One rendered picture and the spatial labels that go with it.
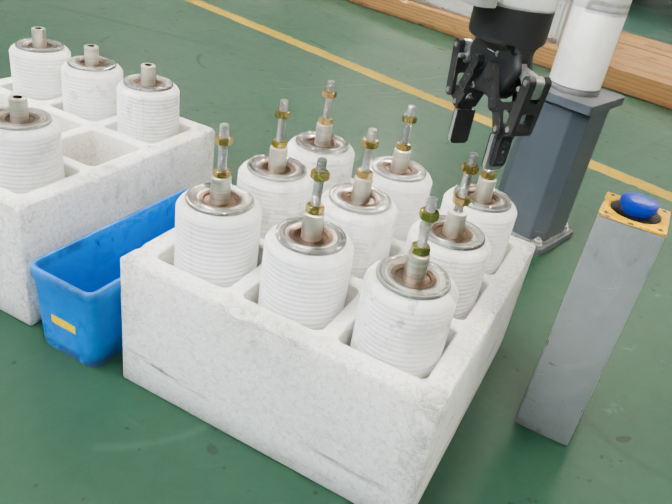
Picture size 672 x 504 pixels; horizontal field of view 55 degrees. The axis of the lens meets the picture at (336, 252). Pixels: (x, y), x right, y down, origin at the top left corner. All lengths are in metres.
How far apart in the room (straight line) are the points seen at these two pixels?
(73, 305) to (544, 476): 0.60
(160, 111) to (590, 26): 0.72
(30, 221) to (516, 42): 0.60
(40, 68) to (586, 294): 0.91
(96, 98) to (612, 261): 0.80
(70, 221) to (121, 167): 0.11
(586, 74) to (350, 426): 0.79
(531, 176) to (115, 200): 0.74
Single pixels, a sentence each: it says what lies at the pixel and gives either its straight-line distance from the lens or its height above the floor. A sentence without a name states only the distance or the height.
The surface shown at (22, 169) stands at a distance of 0.92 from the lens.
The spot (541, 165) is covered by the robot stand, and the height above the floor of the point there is 0.17.
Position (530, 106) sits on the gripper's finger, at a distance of 0.64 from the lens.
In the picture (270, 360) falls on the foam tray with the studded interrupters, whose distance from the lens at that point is 0.69.
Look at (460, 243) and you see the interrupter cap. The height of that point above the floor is 0.25.
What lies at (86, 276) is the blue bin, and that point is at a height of 0.06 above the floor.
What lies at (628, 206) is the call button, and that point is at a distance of 0.76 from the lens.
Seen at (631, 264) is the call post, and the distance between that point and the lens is 0.77.
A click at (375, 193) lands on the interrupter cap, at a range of 0.80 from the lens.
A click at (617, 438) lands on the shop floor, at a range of 0.97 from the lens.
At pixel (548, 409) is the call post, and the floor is 0.04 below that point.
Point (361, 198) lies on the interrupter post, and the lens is 0.77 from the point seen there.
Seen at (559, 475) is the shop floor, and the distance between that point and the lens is 0.88.
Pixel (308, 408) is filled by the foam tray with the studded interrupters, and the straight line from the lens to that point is 0.70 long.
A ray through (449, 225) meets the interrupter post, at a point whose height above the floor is 0.26.
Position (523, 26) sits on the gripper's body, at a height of 0.49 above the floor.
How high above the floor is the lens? 0.59
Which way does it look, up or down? 31 degrees down
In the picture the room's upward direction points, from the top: 10 degrees clockwise
